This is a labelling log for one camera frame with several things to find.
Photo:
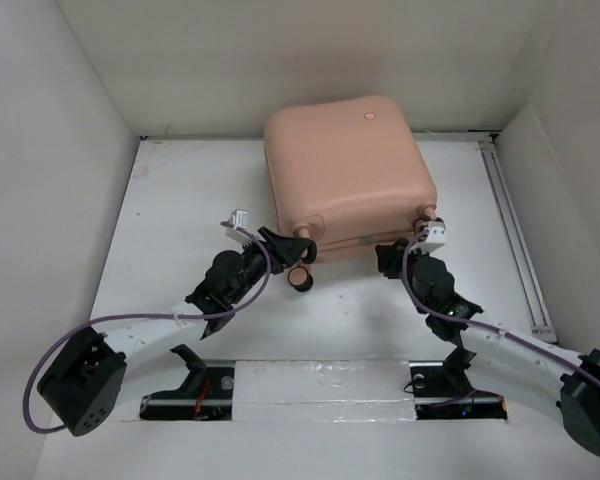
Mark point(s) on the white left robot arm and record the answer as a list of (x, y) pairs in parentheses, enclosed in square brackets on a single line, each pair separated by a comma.
[(82, 377)]

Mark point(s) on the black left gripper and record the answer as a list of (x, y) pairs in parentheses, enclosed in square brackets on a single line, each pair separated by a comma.
[(286, 249)]

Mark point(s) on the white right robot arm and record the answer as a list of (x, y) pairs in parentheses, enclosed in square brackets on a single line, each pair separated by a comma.
[(562, 384)]

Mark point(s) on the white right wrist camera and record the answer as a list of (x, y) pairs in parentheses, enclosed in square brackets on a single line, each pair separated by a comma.
[(431, 236)]

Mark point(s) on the white foam cover block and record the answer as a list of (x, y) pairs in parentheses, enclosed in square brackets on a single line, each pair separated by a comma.
[(357, 391)]

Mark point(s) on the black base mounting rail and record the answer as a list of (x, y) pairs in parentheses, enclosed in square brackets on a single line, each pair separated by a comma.
[(209, 397)]

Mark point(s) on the pink hard-shell suitcase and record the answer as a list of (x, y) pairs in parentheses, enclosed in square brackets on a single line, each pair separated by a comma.
[(347, 175)]

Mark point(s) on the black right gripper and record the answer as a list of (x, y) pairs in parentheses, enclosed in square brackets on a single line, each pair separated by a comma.
[(387, 257)]

